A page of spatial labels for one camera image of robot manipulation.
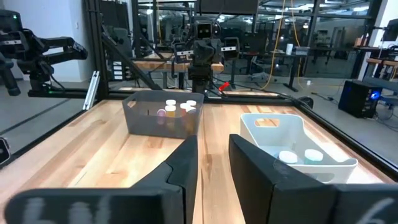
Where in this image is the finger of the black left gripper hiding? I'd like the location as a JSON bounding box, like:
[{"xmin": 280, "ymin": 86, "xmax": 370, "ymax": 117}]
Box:
[
  {"xmin": 194, "ymin": 41, "xmax": 208, "ymax": 65},
  {"xmin": 207, "ymin": 41, "xmax": 222, "ymax": 65}
]

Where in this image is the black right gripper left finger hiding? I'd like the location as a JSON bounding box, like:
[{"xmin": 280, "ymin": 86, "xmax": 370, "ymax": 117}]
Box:
[{"xmin": 133, "ymin": 135, "xmax": 200, "ymax": 224}]

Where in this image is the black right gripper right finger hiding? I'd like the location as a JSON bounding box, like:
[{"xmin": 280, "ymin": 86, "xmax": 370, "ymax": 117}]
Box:
[{"xmin": 228, "ymin": 133, "xmax": 339, "ymax": 224}]

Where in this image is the clear pill bottle white cap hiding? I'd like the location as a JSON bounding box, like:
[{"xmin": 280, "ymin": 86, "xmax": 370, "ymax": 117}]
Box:
[{"xmin": 278, "ymin": 150, "xmax": 299, "ymax": 165}]

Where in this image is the orange pill bottle white cap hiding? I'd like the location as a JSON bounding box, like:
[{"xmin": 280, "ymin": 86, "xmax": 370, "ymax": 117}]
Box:
[{"xmin": 164, "ymin": 105, "xmax": 177, "ymax": 125}]

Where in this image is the teal pill bottle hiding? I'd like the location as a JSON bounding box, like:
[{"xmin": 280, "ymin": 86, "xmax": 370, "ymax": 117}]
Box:
[{"xmin": 303, "ymin": 149, "xmax": 324, "ymax": 166}]

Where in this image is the white plastic bin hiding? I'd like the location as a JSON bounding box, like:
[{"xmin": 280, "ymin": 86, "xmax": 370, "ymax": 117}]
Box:
[{"xmin": 239, "ymin": 113, "xmax": 359, "ymax": 184}]

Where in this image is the dark grey plastic bin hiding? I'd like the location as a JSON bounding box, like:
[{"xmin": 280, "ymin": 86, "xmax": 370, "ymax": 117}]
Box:
[{"xmin": 121, "ymin": 90, "xmax": 205, "ymax": 140}]

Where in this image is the wooden background table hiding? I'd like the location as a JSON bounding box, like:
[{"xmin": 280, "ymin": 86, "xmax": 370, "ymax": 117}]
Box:
[{"xmin": 133, "ymin": 58, "xmax": 224, "ymax": 74}]

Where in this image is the silver aluminium bar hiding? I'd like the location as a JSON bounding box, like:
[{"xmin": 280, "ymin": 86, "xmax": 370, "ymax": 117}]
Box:
[{"xmin": 82, "ymin": 70, "xmax": 101, "ymax": 111}]

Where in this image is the black computer tower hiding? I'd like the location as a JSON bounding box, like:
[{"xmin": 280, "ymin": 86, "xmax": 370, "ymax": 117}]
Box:
[{"xmin": 338, "ymin": 80, "xmax": 382, "ymax": 119}]

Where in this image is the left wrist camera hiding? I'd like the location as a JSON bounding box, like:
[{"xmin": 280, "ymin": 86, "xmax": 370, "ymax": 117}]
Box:
[{"xmin": 195, "ymin": 19, "xmax": 214, "ymax": 40}]

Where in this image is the yellow hanging cable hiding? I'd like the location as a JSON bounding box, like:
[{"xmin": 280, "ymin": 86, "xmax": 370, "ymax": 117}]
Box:
[{"xmin": 261, "ymin": 0, "xmax": 287, "ymax": 91}]

